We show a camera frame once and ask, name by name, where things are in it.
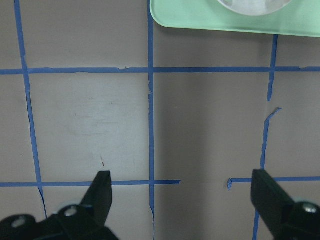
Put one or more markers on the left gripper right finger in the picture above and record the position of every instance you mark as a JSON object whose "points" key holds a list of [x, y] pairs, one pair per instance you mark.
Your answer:
{"points": [[271, 202]]}

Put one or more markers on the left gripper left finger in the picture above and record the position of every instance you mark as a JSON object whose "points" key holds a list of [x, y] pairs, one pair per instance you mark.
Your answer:
{"points": [[99, 197]]}

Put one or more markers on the white round plate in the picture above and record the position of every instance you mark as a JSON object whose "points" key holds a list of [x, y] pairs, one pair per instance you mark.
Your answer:
{"points": [[254, 7]]}

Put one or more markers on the light green tray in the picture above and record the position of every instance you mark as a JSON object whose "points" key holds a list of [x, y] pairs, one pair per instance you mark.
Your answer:
{"points": [[298, 18]]}

